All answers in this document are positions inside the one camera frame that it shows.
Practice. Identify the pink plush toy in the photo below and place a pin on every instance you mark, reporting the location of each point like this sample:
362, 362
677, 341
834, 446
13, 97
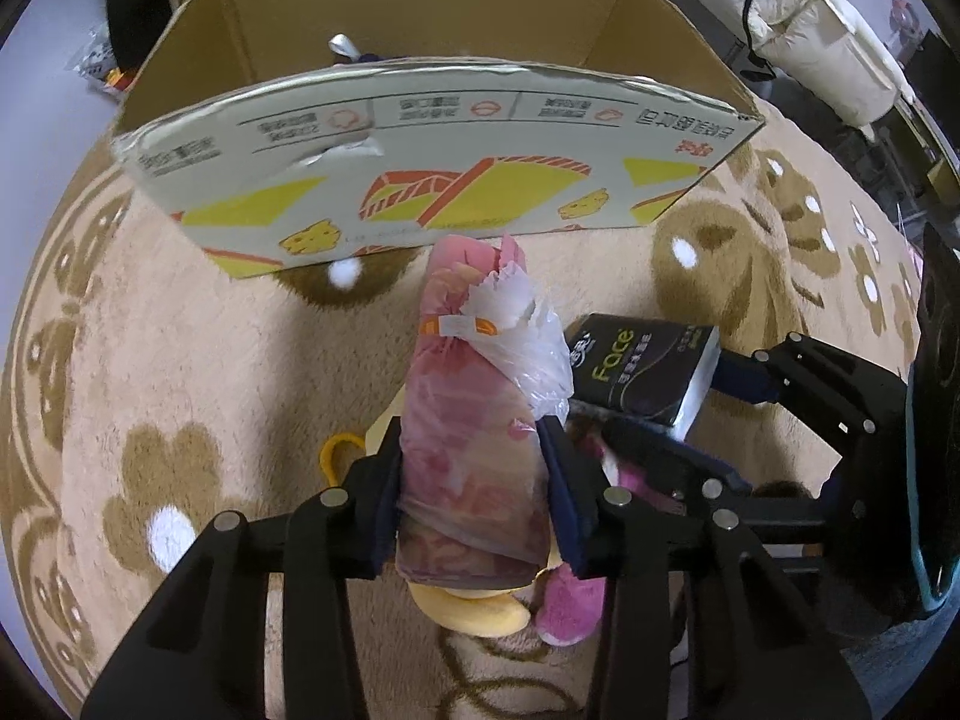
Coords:
570, 609

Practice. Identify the beige patterned plush blanket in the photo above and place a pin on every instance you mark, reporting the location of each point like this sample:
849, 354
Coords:
146, 391

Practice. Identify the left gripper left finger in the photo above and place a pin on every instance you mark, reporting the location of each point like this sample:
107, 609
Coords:
197, 648

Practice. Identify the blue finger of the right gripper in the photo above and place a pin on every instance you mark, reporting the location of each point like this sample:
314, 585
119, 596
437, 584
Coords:
855, 406
671, 467

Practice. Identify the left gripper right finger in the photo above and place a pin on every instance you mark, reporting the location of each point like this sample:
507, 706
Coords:
755, 649

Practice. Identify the yellow plush toy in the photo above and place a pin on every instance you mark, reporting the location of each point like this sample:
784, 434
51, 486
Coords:
488, 614

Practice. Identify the pink bagged cloth bundle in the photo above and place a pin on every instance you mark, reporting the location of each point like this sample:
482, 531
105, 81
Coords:
490, 360

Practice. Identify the black face tissue pack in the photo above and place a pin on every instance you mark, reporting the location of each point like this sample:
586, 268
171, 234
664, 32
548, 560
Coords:
648, 370

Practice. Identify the open cardboard box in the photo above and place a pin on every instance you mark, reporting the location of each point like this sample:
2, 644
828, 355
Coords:
485, 117

